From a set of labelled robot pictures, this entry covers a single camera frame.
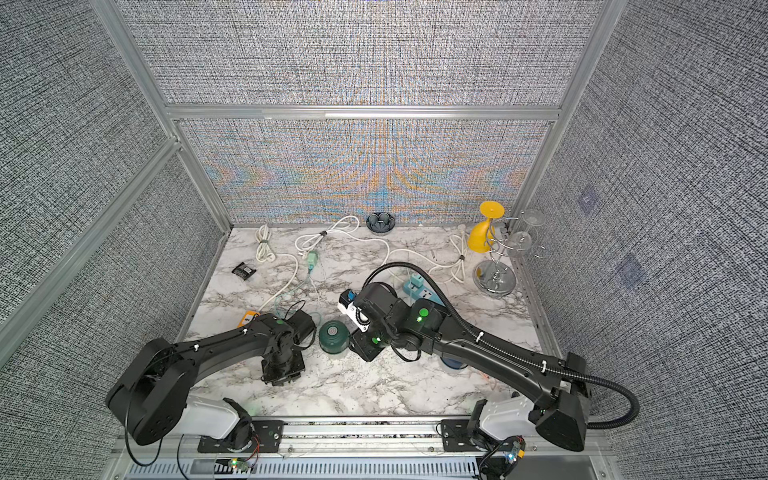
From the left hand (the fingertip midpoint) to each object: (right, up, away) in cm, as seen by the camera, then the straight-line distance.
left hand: (298, 380), depth 83 cm
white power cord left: (-20, +35, +26) cm, 48 cm away
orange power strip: (-18, +16, +9) cm, 25 cm away
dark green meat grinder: (+10, +13, -2) cm, 16 cm away
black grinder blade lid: (+22, +48, +34) cm, 63 cm away
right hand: (+17, +16, -14) cm, 27 cm away
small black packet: (-25, +29, +21) cm, 44 cm away
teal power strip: (+35, +24, +14) cm, 44 cm away
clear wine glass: (+68, +39, +14) cm, 79 cm away
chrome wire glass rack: (+62, +27, +20) cm, 70 cm away
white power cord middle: (+8, +46, +37) cm, 60 cm away
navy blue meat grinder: (+42, +7, -5) cm, 43 cm away
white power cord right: (+49, +30, +23) cm, 62 cm away
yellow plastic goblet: (+54, +41, +11) cm, 69 cm away
